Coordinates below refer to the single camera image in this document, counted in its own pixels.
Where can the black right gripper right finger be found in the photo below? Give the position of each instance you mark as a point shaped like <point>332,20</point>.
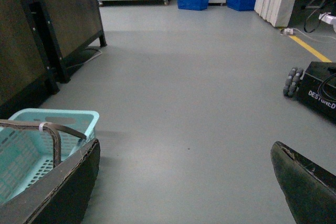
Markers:
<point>308,188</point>

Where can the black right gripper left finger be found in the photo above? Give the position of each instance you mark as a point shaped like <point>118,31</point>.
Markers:
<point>62,195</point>

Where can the light blue plastic basket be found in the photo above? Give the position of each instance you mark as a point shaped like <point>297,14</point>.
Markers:
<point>27,156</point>

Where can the grey basket handles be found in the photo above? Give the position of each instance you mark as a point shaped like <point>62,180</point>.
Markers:
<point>51,128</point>

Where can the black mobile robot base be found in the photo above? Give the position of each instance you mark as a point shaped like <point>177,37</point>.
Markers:
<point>317,89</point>

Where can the white zip tie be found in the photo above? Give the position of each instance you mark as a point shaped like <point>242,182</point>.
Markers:
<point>41,126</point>

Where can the grey mecanum wheel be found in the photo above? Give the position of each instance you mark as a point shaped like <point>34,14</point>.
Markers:
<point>292,81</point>

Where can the white power strip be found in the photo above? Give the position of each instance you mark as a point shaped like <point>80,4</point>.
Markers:
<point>287,31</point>

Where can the dark wooden display stand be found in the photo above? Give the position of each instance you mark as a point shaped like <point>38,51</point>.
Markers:
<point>39,40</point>

